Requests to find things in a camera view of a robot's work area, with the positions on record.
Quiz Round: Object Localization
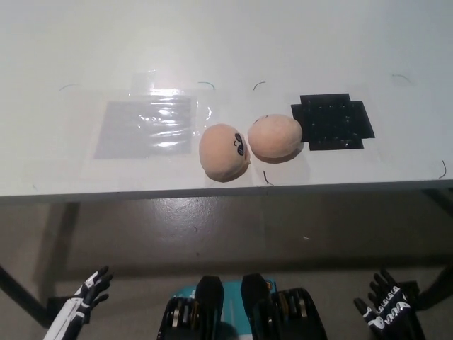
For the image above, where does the dark table frame bar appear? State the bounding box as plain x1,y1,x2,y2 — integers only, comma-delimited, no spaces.
420,188,453,213

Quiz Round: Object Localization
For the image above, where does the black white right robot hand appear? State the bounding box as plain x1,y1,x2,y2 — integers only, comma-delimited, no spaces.
352,268,428,340

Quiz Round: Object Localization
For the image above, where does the dark diagonal table brace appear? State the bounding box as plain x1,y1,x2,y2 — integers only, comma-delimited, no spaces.
0,264,50,329
416,262,453,315

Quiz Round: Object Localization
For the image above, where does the black tape patch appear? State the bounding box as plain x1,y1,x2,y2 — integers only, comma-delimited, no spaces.
289,92,376,152

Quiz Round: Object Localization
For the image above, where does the clear glossy tape film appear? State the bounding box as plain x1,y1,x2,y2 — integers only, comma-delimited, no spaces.
128,70,214,149

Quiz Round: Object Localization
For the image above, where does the beige dumpling toy sunglasses face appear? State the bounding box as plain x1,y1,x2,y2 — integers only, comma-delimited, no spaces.
198,123,253,183

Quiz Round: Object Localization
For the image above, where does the grey table leg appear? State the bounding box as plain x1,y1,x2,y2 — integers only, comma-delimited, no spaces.
35,201,81,284

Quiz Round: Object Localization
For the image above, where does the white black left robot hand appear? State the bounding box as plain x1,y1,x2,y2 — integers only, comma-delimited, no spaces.
41,266,115,340

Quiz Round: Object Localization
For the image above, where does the beige dumpling toy smiling face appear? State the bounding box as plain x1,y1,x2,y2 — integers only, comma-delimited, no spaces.
246,113,304,164

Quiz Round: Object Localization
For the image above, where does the black teal robot body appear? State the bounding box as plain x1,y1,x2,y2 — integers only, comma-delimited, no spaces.
155,273,328,340

